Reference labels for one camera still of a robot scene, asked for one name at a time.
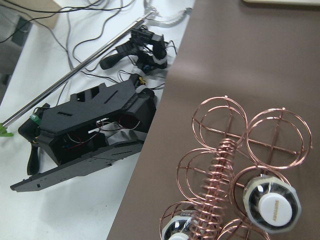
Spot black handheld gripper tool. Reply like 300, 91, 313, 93
99, 27, 168, 72

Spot cardboard box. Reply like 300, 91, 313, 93
0, 0, 61, 29

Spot tea bottle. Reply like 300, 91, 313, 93
242, 175, 302, 234
161, 210, 195, 240

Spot cream serving tray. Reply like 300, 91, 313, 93
244, 0, 320, 6

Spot black device chassis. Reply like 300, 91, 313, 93
10, 80, 156, 192

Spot copper wire bottle basket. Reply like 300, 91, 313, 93
159, 96, 312, 240

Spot long metal rod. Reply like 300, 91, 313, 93
0, 10, 156, 137

